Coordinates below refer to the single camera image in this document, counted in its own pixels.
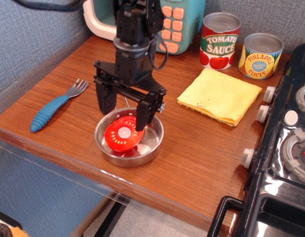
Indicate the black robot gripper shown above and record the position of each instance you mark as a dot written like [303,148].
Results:
[130,76]

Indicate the red toy tomato half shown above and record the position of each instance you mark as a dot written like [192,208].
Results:
[121,135]

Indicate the yellow folded napkin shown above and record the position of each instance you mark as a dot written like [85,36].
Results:
[220,96]

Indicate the tomato sauce can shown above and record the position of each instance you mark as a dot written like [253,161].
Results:
[219,37]

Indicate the small steel pan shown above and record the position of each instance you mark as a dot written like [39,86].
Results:
[144,152]

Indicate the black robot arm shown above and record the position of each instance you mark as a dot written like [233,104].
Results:
[138,25]

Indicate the toy microwave oven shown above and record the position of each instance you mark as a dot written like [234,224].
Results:
[183,20]

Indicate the blue handled fork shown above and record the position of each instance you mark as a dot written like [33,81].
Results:
[45,114]

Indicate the pineapple slices can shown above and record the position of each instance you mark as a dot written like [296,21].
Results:
[260,55]

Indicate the black toy stove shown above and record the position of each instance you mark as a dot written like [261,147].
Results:
[274,201]

